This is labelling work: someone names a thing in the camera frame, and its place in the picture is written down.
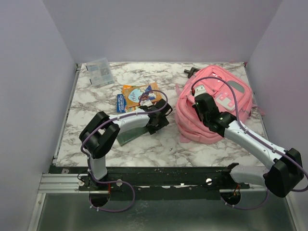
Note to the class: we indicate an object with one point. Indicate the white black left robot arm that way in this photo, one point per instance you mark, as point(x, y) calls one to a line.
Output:
point(99, 135)

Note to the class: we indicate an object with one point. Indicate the clear plastic organizer box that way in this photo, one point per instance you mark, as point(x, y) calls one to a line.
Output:
point(100, 72)

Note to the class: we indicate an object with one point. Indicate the orange children's book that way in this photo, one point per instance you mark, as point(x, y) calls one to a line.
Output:
point(133, 94)

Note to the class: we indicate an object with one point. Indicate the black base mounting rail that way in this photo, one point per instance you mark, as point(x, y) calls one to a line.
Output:
point(157, 183)

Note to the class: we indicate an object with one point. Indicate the dark green notebook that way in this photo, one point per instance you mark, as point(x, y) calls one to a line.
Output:
point(128, 136)

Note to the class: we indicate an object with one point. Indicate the black metal clamp tool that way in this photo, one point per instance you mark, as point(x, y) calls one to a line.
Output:
point(191, 72)

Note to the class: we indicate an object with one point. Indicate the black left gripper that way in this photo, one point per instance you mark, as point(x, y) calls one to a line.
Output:
point(163, 122)

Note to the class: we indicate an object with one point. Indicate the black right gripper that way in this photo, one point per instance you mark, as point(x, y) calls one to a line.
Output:
point(195, 106)

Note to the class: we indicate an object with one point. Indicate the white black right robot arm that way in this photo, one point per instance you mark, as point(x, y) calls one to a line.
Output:
point(282, 169)

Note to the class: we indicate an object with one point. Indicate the pink student backpack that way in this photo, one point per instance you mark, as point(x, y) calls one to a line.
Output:
point(231, 94)

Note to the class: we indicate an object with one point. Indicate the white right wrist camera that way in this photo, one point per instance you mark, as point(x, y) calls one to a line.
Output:
point(198, 90)

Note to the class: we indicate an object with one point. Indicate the blue thick book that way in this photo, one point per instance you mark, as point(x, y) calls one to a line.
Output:
point(125, 104)

